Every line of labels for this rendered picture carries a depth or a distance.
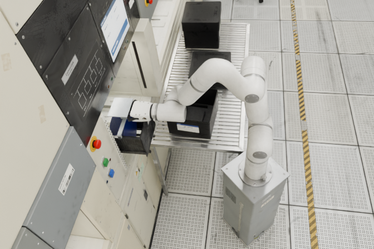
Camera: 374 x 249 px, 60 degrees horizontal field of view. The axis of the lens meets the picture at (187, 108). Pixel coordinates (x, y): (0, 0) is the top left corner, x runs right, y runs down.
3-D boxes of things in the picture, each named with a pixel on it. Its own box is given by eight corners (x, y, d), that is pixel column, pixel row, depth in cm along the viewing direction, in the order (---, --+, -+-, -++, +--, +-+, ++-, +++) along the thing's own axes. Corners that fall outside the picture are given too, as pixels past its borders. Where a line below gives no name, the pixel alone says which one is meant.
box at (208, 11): (219, 49, 257) (219, 22, 238) (183, 49, 261) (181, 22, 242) (221, 27, 275) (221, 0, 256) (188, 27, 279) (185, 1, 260)
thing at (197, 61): (230, 89, 228) (230, 75, 218) (188, 88, 233) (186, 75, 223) (231, 61, 247) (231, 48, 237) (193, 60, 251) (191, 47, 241)
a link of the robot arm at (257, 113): (248, 150, 160) (249, 124, 171) (273, 150, 157) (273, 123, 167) (235, 78, 124) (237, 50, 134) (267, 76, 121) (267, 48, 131)
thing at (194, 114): (168, 133, 208) (164, 116, 195) (179, 101, 225) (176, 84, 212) (210, 139, 202) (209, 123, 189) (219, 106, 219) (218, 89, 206)
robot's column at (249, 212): (275, 224, 240) (290, 174, 182) (246, 248, 231) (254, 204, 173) (249, 197, 255) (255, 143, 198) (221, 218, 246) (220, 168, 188)
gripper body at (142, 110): (153, 124, 156) (131, 123, 158) (157, 108, 163) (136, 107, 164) (151, 115, 151) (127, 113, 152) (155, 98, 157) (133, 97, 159)
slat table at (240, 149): (239, 204, 252) (243, 151, 194) (164, 195, 262) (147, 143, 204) (245, 84, 334) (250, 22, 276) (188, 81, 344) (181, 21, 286)
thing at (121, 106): (148, 163, 172) (134, 128, 148) (112, 160, 176) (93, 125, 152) (157, 127, 187) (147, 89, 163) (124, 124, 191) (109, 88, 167)
